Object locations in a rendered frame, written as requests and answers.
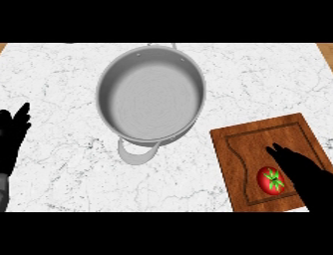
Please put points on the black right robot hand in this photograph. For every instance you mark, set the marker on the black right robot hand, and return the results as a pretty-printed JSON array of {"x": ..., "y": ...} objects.
[{"x": 318, "y": 179}]

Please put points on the brown wooden cutting board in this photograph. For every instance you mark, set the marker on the brown wooden cutting board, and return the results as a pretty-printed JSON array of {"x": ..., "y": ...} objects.
[{"x": 254, "y": 139}]

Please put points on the silver metal pot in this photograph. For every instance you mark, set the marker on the silver metal pot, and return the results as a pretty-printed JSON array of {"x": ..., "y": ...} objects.
[{"x": 152, "y": 99}]

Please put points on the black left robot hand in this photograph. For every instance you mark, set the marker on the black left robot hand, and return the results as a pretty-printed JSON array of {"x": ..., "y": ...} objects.
[{"x": 3, "y": 146}]

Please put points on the red tomato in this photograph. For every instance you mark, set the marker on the red tomato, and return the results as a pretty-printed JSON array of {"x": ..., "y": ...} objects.
[{"x": 267, "y": 181}]

